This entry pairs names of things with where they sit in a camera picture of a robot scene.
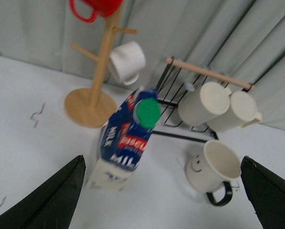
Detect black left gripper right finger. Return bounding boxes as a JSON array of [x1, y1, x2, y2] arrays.
[[241, 156, 285, 229]]

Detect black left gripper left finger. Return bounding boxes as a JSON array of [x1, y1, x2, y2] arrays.
[[0, 155, 86, 229]]

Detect cream smiley mug black handle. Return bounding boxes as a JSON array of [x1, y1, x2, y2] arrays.
[[185, 140, 241, 207]]

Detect Pascual milk carton green cap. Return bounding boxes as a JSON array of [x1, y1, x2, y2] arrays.
[[87, 86, 161, 191]]

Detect right cream ribbed cup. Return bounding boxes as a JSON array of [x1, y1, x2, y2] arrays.
[[206, 91, 262, 132]]

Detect cream ribbed cup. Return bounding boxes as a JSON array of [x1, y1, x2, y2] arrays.
[[206, 91, 262, 132], [178, 82, 232, 126]]

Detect left cream ribbed cup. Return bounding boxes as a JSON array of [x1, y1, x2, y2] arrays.
[[178, 82, 232, 126]]

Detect wooden mug tree stand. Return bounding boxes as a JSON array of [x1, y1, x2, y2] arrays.
[[64, 2, 138, 128]]

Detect white ceramic mug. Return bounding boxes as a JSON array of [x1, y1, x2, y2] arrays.
[[108, 41, 146, 85]]

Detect red enamel mug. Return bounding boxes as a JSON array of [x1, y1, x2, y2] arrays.
[[69, 0, 123, 23]]

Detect black wire cup rack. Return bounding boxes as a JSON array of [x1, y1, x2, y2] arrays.
[[156, 57, 255, 128]]

